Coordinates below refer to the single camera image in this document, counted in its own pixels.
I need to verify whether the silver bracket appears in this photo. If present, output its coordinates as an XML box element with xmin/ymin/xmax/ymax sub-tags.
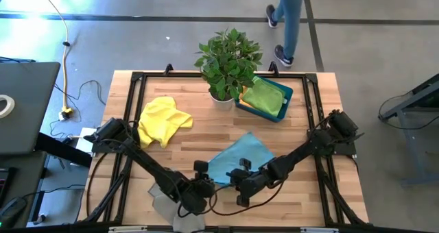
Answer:
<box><xmin>300</xmin><ymin>227</ymin><xmax>340</xmax><ymax>233</ymax></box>
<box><xmin>108</xmin><ymin>225</ymin><xmax>149</xmax><ymax>233</ymax></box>

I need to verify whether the grey metal table frame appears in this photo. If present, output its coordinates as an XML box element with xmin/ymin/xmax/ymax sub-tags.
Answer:
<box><xmin>379</xmin><ymin>73</ymin><xmax>439</xmax><ymax>188</ymax></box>

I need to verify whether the yellow floor cable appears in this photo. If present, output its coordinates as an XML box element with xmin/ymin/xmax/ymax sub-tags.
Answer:
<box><xmin>36</xmin><ymin>0</ymin><xmax>71</xmax><ymax>111</ymax></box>

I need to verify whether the white power strip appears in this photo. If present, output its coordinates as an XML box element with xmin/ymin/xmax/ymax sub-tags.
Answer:
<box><xmin>58</xmin><ymin>106</ymin><xmax>73</xmax><ymax>121</ymax></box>

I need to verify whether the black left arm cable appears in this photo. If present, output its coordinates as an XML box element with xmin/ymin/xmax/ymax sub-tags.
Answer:
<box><xmin>176</xmin><ymin>191</ymin><xmax>219</xmax><ymax>219</ymax></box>

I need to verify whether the black floor cable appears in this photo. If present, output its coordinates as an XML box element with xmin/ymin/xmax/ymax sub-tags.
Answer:
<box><xmin>51</xmin><ymin>79</ymin><xmax>106</xmax><ymax>138</ymax></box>
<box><xmin>377</xmin><ymin>94</ymin><xmax>439</xmax><ymax>124</ymax></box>

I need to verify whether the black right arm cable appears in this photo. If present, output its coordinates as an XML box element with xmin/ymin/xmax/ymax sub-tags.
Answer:
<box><xmin>208</xmin><ymin>180</ymin><xmax>286</xmax><ymax>217</ymax></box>

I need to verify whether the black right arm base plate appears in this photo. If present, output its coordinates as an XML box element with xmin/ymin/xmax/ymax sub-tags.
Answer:
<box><xmin>307</xmin><ymin>128</ymin><xmax>357</xmax><ymax>157</ymax></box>

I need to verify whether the green towel with white label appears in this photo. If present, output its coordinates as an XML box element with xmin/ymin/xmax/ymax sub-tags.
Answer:
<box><xmin>241</xmin><ymin>79</ymin><xmax>287</xmax><ymax>118</ymax></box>

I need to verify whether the person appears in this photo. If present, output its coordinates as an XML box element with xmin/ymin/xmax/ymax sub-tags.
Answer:
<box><xmin>265</xmin><ymin>0</ymin><xmax>316</xmax><ymax>69</ymax></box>

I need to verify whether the yellow microfiber towel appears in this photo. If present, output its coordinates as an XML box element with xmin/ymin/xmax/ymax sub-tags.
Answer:
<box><xmin>137</xmin><ymin>95</ymin><xmax>194</xmax><ymax>149</ymax></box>

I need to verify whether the teal plastic bin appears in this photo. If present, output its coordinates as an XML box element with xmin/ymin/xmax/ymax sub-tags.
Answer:
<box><xmin>235</xmin><ymin>75</ymin><xmax>294</xmax><ymax>123</ymax></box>

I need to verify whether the blue microfiber towel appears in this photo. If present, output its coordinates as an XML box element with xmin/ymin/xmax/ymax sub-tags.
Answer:
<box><xmin>207</xmin><ymin>132</ymin><xmax>275</xmax><ymax>186</ymax></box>

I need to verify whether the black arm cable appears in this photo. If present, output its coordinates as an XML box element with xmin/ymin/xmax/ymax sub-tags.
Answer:
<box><xmin>208</xmin><ymin>180</ymin><xmax>286</xmax><ymax>217</ymax></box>
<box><xmin>176</xmin><ymin>191</ymin><xmax>219</xmax><ymax>219</ymax></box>

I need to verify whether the black keyboard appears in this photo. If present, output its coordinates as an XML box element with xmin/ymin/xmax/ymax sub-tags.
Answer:
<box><xmin>0</xmin><ymin>167</ymin><xmax>15</xmax><ymax>206</ymax></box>

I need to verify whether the white tape roll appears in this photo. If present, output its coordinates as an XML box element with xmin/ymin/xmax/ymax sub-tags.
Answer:
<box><xmin>0</xmin><ymin>94</ymin><xmax>16</xmax><ymax>119</ymax></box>

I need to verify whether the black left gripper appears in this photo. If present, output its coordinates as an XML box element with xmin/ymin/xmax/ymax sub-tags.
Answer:
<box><xmin>180</xmin><ymin>177</ymin><xmax>216</xmax><ymax>216</ymax></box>

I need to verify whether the white box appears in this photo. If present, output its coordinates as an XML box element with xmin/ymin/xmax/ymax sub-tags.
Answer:
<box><xmin>75</xmin><ymin>127</ymin><xmax>97</xmax><ymax>156</ymax></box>

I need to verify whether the black aluminium table frame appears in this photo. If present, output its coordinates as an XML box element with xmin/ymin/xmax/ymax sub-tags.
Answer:
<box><xmin>77</xmin><ymin>60</ymin><xmax>370</xmax><ymax>233</ymax></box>

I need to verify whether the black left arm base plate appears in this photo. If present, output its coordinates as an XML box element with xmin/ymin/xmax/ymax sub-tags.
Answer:
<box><xmin>84</xmin><ymin>128</ymin><xmax>138</xmax><ymax>154</ymax></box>

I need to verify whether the black computer mouse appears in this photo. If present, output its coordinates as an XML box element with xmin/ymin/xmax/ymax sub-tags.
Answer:
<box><xmin>0</xmin><ymin>197</ymin><xmax>27</xmax><ymax>224</ymax></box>

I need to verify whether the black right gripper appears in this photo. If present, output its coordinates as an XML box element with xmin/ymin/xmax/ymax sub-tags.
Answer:
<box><xmin>226</xmin><ymin>169</ymin><xmax>272</xmax><ymax>208</ymax></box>

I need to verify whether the green plant in white pot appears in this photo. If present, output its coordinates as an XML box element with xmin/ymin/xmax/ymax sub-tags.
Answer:
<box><xmin>193</xmin><ymin>27</ymin><xmax>264</xmax><ymax>112</ymax></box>

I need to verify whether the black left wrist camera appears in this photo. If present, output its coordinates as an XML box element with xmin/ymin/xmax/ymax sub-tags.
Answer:
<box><xmin>193</xmin><ymin>160</ymin><xmax>209</xmax><ymax>180</ymax></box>

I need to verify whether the grey microfiber towel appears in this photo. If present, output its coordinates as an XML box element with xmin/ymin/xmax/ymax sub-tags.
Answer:
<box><xmin>147</xmin><ymin>183</ymin><xmax>206</xmax><ymax>233</ymax></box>

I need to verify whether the black desk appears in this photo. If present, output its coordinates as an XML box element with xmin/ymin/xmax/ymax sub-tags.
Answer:
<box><xmin>0</xmin><ymin>132</ymin><xmax>93</xmax><ymax>227</ymax></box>

